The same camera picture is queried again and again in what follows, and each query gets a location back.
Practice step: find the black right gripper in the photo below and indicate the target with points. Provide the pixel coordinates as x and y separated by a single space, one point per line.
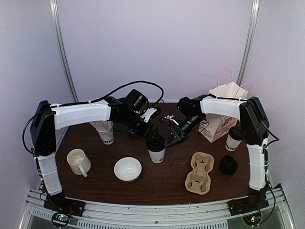
179 135

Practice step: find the aluminium frame left post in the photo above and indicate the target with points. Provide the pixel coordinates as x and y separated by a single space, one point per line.
63 55

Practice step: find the brown pulp cup carrier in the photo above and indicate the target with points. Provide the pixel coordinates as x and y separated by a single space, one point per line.
198 180

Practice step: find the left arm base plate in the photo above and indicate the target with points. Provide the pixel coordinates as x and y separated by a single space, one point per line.
69 207

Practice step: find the black coffee cup lid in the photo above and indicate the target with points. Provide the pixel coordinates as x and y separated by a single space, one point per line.
235 133

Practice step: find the cream ceramic mug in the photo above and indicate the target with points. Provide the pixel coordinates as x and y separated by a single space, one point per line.
79 162

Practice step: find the white paper coffee cup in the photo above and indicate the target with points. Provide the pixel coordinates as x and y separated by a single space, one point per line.
231 144
158 156

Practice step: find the white paper takeout bag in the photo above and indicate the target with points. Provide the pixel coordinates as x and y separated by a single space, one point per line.
216 126

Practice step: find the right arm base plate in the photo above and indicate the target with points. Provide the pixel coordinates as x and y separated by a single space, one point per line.
245 205

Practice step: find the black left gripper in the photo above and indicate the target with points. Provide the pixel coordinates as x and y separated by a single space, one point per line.
148 132

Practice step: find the aluminium front table rail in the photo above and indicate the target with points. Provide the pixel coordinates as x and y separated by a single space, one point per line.
209 215

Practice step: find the paper cup holding straws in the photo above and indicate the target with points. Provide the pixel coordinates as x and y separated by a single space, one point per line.
105 131

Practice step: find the aluminium frame post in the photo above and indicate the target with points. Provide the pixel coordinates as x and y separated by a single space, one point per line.
63 55
249 40

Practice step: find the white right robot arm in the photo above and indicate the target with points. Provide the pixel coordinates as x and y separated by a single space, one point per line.
253 126

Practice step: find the white ceramic bowl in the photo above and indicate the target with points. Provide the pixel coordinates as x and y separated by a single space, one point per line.
127 169

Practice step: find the stack of black lids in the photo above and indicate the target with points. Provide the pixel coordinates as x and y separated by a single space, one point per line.
228 165

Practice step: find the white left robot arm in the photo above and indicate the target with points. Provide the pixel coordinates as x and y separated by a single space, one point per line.
52 117

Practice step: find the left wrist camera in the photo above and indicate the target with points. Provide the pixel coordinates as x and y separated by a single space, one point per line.
149 113

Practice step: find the aluminium frame right post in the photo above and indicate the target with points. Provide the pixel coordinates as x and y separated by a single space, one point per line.
249 40

